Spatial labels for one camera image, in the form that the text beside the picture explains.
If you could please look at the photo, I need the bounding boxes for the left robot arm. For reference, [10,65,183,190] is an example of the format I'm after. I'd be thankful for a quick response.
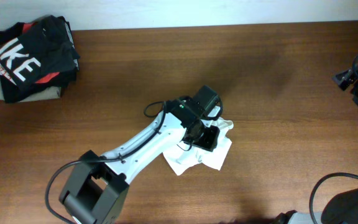
[57,86,223,224]

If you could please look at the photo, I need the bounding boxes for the white polo shirt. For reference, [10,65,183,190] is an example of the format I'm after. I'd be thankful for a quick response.
[163,118,234,175]

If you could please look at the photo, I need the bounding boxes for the black folded shirt white letters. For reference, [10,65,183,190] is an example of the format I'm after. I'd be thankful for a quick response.
[0,16,80,103]

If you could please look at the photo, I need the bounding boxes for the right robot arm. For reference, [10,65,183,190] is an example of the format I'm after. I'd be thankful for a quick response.
[272,65,358,224]

